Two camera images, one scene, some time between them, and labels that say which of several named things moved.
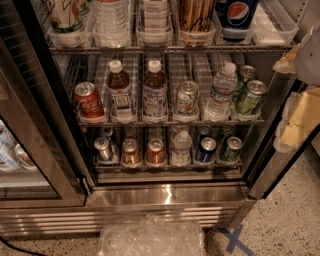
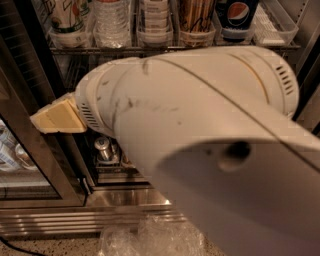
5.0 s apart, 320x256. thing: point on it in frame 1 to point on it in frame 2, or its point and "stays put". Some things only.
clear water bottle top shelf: [111, 24] stays put
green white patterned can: [65, 16] stays put
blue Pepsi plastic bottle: [235, 18] stays put
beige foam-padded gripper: [309, 58] to [89, 102]
